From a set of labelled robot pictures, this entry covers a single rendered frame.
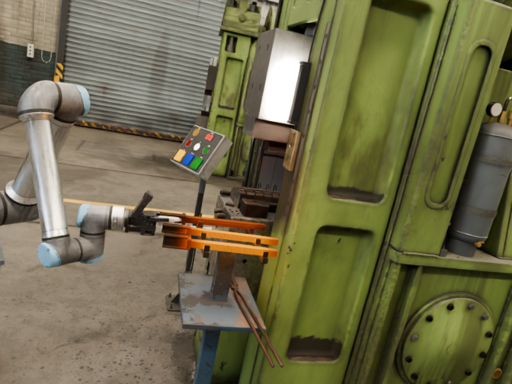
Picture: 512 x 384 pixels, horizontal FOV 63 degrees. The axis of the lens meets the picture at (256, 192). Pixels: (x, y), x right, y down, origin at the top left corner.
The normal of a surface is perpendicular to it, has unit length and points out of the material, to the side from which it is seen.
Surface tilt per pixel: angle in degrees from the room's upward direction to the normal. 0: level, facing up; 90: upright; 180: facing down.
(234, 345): 90
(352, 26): 89
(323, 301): 90
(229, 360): 90
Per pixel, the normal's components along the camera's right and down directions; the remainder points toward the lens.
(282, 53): 0.25, 0.27
